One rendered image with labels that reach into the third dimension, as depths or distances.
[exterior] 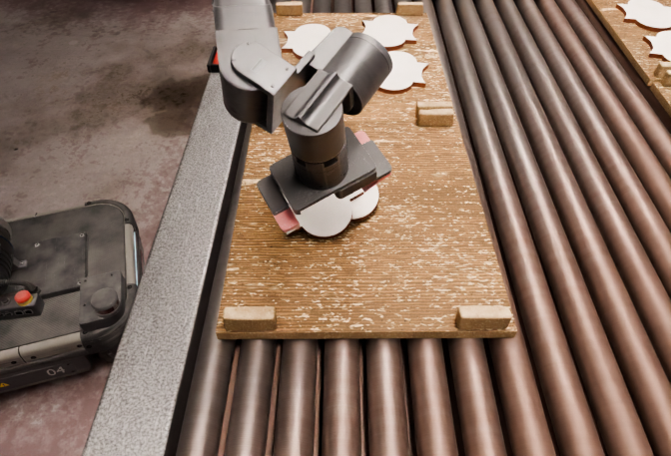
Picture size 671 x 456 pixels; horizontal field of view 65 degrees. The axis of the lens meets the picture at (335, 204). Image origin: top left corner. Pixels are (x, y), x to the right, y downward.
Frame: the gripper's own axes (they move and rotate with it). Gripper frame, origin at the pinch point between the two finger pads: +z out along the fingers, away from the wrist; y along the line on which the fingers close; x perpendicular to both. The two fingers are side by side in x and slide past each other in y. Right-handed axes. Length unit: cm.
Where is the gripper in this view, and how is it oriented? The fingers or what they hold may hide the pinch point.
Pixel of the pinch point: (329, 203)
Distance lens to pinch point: 65.7
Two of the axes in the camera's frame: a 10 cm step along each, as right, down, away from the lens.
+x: 4.9, 7.7, -4.1
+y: -8.7, 4.7, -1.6
